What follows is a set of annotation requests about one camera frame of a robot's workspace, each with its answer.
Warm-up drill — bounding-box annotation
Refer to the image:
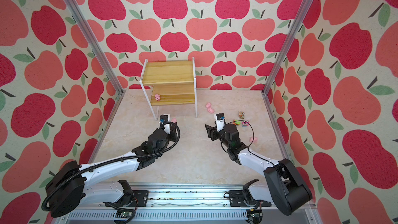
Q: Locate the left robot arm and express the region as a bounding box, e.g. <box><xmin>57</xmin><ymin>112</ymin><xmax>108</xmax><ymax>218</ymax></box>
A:
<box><xmin>41</xmin><ymin>120</ymin><xmax>181</xmax><ymax>218</ymax></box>

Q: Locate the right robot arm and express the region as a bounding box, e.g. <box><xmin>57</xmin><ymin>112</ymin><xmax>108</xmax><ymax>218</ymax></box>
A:
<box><xmin>205</xmin><ymin>123</ymin><xmax>313</xmax><ymax>216</ymax></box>

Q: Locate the two-tier wooden shelf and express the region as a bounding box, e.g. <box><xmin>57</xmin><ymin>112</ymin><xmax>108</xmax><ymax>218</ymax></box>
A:
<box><xmin>139</xmin><ymin>58</ymin><xmax>198</xmax><ymax>119</ymax></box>

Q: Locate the brown toy block car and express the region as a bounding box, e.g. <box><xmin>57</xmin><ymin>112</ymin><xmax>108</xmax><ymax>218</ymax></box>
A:
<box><xmin>238</xmin><ymin>111</ymin><xmax>245</xmax><ymax>119</ymax></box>

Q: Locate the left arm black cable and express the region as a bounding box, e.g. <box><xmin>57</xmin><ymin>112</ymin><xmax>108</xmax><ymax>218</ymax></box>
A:
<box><xmin>41</xmin><ymin>121</ymin><xmax>181</xmax><ymax>212</ymax></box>

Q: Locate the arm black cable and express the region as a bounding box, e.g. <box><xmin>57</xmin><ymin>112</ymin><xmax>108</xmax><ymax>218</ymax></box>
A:
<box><xmin>219</xmin><ymin>119</ymin><xmax>280</xmax><ymax>166</ymax></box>
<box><xmin>41</xmin><ymin>121</ymin><xmax>181</xmax><ymax>212</ymax></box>

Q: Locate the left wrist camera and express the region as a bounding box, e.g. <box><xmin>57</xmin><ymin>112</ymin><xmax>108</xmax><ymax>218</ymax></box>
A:
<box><xmin>159</xmin><ymin>114</ymin><xmax>171</xmax><ymax>128</ymax></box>

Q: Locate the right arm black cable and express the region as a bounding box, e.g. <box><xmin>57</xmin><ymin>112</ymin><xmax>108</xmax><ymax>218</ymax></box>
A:
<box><xmin>219</xmin><ymin>119</ymin><xmax>280</xmax><ymax>166</ymax></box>

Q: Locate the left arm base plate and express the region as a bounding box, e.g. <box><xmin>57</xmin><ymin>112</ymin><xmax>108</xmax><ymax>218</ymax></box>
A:
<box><xmin>112</xmin><ymin>190</ymin><xmax>149</xmax><ymax>207</ymax></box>

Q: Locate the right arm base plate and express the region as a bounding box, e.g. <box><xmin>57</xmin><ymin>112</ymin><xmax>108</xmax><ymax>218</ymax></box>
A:
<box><xmin>223</xmin><ymin>190</ymin><xmax>272</xmax><ymax>208</ymax></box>

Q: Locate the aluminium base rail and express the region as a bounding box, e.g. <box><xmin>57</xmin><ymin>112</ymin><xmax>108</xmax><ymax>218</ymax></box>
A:
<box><xmin>55</xmin><ymin>181</ymin><xmax>324</xmax><ymax>224</ymax></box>

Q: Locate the right aluminium frame post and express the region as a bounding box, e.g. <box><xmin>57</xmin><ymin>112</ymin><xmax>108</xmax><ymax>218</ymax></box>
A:
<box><xmin>262</xmin><ymin>0</ymin><xmax>326</xmax><ymax>95</ymax></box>

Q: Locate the aluminium frame post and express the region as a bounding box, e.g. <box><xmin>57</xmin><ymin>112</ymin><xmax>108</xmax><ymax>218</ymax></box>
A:
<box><xmin>262</xmin><ymin>0</ymin><xmax>326</xmax><ymax>95</ymax></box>
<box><xmin>64</xmin><ymin>0</ymin><xmax>124</xmax><ymax>97</ymax></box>

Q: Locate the left aluminium frame post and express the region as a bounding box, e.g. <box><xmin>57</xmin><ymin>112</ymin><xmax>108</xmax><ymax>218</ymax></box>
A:
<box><xmin>64</xmin><ymin>0</ymin><xmax>124</xmax><ymax>97</ymax></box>

